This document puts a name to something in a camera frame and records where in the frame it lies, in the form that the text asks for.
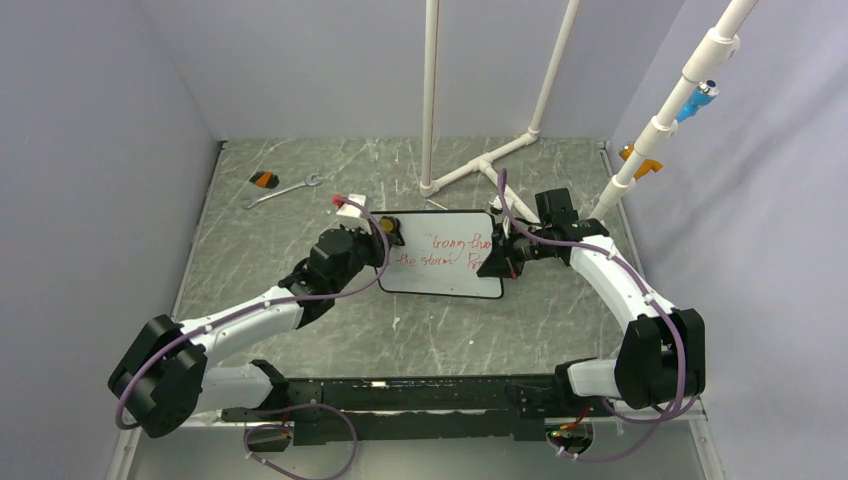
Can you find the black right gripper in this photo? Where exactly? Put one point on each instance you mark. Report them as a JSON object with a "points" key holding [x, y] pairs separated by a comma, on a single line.
{"points": [[495, 265]]}

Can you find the white whiteboard black frame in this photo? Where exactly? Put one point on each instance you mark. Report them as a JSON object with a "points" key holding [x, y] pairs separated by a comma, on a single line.
{"points": [[441, 254]]}

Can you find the yellow black round eraser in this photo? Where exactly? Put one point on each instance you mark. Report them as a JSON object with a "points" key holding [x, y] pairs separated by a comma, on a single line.
{"points": [[391, 226]]}

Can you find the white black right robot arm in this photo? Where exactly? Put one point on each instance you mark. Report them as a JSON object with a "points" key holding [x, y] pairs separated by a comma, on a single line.
{"points": [[661, 360]]}

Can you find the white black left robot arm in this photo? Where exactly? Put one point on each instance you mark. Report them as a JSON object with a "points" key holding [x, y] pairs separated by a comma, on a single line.
{"points": [[172, 370]]}

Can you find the black orange small tool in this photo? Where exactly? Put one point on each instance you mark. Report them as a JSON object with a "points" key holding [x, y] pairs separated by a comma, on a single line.
{"points": [[265, 179]]}

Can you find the silver open-end wrench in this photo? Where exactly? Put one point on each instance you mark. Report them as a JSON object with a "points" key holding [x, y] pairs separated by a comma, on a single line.
{"points": [[311, 180]]}

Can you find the blue clip on pipe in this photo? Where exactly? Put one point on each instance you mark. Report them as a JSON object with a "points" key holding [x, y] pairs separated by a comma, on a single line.
{"points": [[701, 96]]}

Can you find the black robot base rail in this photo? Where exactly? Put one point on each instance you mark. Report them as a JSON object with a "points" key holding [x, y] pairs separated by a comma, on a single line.
{"points": [[523, 407]]}

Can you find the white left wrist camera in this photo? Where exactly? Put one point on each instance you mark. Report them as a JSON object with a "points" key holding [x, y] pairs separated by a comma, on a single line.
{"points": [[350, 211]]}

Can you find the aluminium extrusion rail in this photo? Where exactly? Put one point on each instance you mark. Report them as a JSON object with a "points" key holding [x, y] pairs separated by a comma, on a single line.
{"points": [[652, 415]]}

